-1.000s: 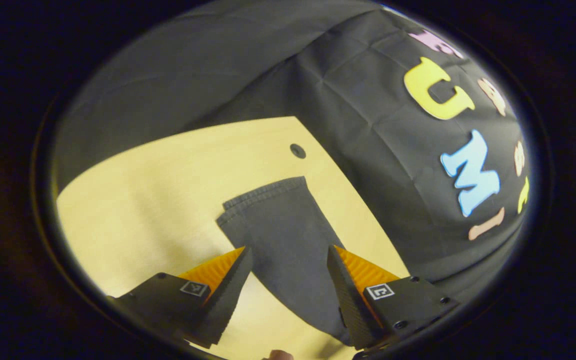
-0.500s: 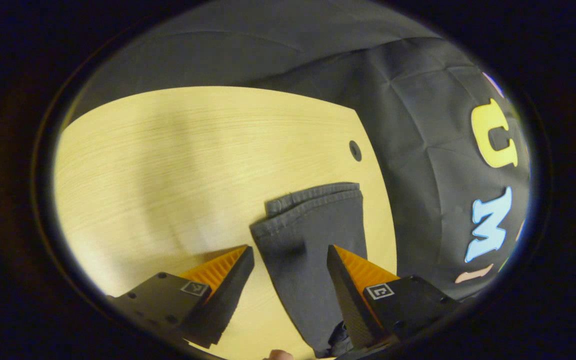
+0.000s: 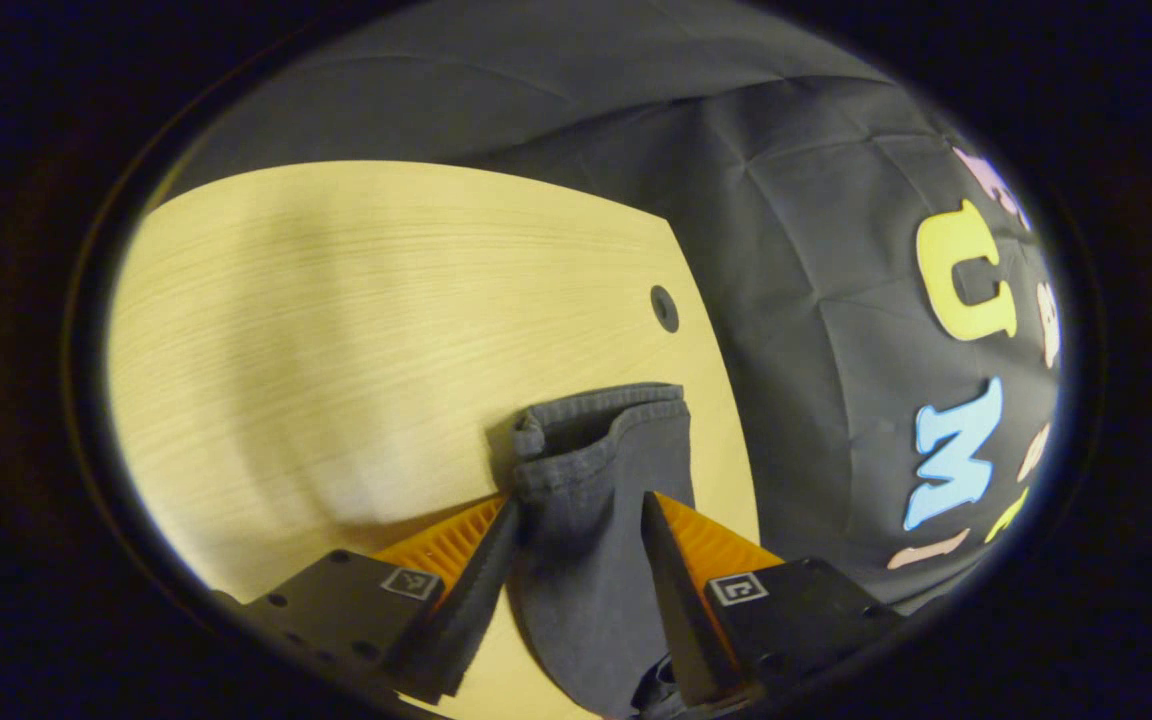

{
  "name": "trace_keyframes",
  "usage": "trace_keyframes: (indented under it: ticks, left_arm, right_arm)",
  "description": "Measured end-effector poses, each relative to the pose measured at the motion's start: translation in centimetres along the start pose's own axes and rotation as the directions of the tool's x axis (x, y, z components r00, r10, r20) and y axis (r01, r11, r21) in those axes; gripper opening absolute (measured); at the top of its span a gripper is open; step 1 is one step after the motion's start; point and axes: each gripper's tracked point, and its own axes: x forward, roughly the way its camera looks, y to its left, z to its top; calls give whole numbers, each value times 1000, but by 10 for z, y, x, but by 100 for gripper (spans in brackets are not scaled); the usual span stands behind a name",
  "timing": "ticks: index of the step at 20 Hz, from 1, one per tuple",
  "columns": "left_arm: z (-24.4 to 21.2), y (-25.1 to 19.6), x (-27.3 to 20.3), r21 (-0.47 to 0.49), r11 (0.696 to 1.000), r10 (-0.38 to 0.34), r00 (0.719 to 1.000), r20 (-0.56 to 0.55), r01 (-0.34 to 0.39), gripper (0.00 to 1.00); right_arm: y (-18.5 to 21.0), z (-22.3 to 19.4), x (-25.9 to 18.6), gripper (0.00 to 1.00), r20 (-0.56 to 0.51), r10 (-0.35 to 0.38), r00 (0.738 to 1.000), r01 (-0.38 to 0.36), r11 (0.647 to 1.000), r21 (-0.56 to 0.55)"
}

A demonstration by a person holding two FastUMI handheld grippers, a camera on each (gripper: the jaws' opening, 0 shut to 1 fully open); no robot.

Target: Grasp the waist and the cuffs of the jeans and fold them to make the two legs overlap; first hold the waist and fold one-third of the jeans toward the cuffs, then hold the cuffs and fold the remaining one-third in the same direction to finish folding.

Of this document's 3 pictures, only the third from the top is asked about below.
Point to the dark grey jeans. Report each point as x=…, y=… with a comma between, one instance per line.
x=586, y=560

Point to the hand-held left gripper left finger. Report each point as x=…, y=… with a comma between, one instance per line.
x=466, y=610

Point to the black backdrop cloth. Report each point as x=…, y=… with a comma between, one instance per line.
x=806, y=300

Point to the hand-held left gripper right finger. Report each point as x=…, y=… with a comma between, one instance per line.
x=681, y=610

